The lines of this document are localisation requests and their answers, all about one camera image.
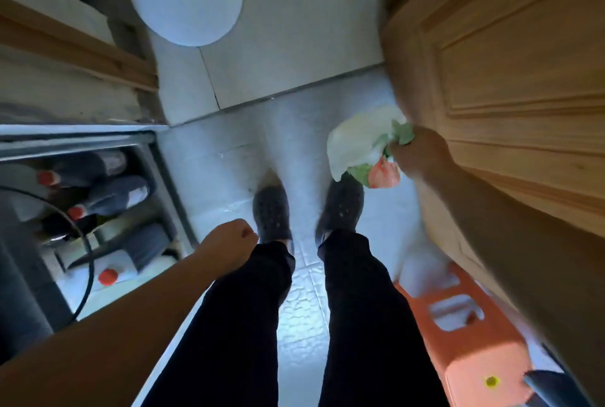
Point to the grey right slipper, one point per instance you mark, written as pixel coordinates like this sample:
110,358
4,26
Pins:
341,205

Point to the grey slipper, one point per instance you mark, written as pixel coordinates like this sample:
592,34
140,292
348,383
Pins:
341,205
272,213

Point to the person's leg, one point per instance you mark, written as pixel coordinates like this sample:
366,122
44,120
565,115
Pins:
231,326
373,321

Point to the person's right forearm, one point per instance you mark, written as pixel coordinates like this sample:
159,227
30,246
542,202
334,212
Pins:
524,250

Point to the wooden door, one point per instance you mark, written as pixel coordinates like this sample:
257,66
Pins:
510,71

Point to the person's right hand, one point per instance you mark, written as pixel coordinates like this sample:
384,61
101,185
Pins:
423,153

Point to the dark grey bottle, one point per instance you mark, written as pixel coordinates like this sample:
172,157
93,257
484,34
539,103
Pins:
137,243

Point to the orange plastic stool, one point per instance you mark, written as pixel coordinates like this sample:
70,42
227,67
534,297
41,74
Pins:
465,331

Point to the person's left forearm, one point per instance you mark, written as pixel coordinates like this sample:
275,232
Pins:
104,335

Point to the person's left leg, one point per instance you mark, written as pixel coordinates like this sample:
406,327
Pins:
231,326

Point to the dark bottle with red cap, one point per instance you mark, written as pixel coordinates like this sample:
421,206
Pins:
113,198
87,168

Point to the wooden door frame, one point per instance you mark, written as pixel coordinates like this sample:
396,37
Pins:
71,42

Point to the metal sliding track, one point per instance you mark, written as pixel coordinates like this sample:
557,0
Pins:
80,137

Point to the person's left hand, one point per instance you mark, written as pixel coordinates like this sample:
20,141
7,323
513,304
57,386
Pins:
226,246

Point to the white jug with red cap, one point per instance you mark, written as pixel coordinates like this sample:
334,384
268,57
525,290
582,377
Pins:
123,267

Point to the grey left slipper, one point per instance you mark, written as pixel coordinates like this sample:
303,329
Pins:
272,213

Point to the white floral cloth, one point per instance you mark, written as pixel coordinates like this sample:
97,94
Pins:
361,146

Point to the person's right leg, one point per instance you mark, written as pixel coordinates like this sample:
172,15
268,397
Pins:
373,321

